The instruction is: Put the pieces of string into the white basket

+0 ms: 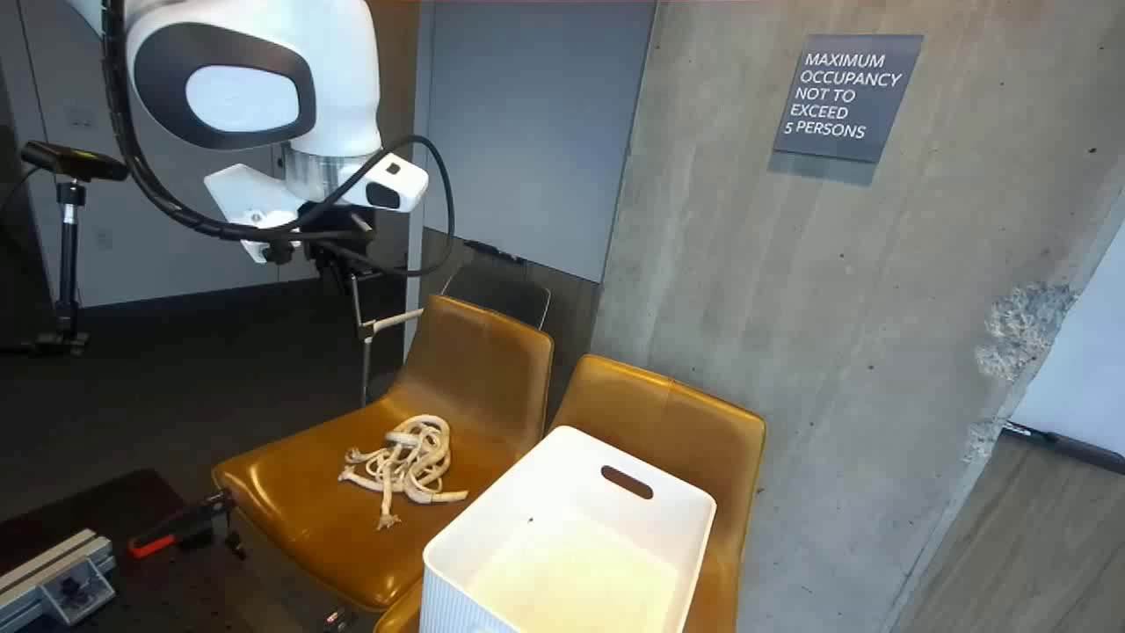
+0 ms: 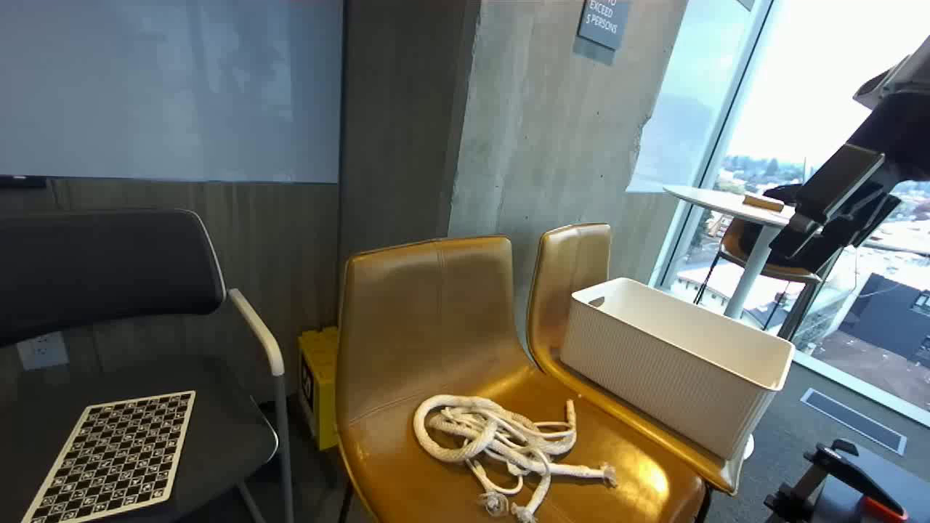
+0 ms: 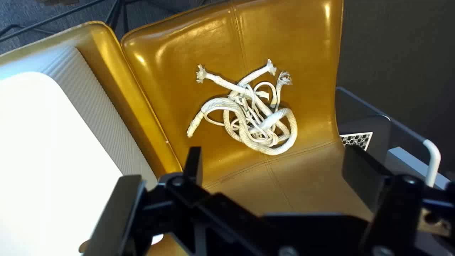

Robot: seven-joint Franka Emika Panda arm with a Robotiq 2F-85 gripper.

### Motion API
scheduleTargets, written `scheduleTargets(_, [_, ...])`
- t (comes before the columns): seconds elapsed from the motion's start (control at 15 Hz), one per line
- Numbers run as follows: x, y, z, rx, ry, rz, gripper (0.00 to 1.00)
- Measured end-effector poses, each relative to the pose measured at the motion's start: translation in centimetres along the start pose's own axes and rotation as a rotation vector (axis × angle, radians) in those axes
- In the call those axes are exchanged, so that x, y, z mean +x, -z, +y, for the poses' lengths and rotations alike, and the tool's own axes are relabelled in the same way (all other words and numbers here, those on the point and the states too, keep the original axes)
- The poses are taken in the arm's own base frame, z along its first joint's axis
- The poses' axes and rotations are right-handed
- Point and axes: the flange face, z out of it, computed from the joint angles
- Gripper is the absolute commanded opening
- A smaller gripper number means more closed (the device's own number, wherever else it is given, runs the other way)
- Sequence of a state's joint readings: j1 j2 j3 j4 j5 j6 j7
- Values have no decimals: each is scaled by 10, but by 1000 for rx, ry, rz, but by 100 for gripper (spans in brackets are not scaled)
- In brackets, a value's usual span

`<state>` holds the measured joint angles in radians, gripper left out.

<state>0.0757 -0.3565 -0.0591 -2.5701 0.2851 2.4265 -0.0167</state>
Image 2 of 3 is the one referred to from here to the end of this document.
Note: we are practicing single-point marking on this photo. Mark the white round table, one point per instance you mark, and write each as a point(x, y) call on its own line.
point(770, 215)

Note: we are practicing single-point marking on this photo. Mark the mustard yellow far chair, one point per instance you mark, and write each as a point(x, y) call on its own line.
point(568, 258)

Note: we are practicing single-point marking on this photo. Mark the brown chair by window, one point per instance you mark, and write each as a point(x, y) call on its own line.
point(805, 269)

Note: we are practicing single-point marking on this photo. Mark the black red clamp tool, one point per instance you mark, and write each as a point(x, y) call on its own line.
point(847, 484)

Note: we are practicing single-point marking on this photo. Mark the white perforated mat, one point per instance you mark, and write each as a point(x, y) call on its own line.
point(116, 456)

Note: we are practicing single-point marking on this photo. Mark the yellow box on floor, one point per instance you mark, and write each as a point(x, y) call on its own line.
point(318, 381)

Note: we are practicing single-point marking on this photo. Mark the white plastic basket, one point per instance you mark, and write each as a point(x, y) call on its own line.
point(691, 369)

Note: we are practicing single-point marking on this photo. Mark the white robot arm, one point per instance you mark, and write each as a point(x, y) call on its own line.
point(889, 145)

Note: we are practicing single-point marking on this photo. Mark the dark grey armchair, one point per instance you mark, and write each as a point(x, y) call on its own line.
point(85, 269)

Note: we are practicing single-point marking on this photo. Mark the mustard yellow chair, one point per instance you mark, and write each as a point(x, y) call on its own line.
point(437, 318)
point(568, 258)

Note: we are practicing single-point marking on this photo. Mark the whiteboard on wall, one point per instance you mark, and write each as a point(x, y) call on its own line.
point(235, 90)

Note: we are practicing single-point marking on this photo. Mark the mustard yellow near chair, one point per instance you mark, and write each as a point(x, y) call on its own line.
point(437, 318)

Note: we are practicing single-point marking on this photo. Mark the grey occupancy sign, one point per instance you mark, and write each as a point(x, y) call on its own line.
point(601, 22)

